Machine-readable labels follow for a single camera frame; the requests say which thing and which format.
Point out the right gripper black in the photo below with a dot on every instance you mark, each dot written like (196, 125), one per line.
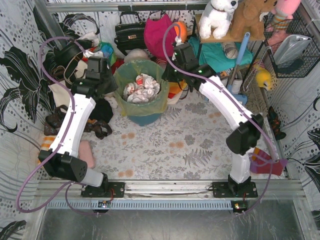
(167, 75)

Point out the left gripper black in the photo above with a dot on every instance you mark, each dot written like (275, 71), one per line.
(107, 81)

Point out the yellow trash bag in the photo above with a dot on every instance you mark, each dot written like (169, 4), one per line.
(127, 73)

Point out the teal trash bin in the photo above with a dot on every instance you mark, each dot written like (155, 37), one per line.
(145, 120)

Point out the blue floor mop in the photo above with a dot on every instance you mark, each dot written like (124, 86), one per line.
(241, 98)

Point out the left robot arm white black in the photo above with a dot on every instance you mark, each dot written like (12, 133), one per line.
(61, 160)

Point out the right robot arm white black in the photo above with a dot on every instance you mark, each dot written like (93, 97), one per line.
(246, 127)

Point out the crumpled paper trash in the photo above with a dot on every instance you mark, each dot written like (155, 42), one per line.
(143, 90)

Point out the colourful printed bag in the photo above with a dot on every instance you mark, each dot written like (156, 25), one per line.
(103, 49)

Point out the magenta cloth bag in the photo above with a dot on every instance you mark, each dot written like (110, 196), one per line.
(154, 34)

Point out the cream canvas tote bag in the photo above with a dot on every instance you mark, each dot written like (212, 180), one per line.
(60, 95)

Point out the rainbow striped cloth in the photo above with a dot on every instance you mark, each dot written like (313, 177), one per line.
(176, 89)

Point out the cream plush lamb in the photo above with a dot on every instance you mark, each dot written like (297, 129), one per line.
(136, 54)

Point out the teal folded cloth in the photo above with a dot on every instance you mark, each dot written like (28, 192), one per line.
(213, 55)

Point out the orange plush toy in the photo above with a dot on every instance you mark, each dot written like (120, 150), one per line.
(181, 30)

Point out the black hat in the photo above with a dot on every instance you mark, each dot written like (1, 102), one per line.
(64, 56)

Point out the black leather handbag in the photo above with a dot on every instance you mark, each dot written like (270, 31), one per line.
(130, 36)

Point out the grey patterned ball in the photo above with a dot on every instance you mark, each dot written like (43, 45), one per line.
(230, 50)

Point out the white sneaker right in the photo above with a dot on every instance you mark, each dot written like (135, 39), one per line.
(235, 87)

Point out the pink rolled towel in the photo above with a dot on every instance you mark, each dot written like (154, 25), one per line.
(85, 154)

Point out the white grey plush dog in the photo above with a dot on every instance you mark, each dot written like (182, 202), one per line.
(216, 18)

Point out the orange white checkered towel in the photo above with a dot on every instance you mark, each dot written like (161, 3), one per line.
(47, 141)

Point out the yellow plush toy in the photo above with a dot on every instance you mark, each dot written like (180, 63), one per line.
(262, 76)

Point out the brown plush dog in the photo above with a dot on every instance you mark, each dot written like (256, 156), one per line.
(249, 15)

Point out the dark patterned cloth right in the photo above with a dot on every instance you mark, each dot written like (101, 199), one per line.
(275, 124)

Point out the pink plush toy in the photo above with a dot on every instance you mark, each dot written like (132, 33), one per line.
(283, 12)

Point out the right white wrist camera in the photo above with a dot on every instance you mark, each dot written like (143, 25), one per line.
(178, 40)

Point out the brown patterned strap bag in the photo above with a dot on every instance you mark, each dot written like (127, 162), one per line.
(98, 121)

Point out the wooden black frame shelf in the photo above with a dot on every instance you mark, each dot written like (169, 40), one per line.
(225, 39)

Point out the metal base rail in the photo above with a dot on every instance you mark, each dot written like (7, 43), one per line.
(176, 195)

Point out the black wire basket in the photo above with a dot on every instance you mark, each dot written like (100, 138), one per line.
(310, 57)

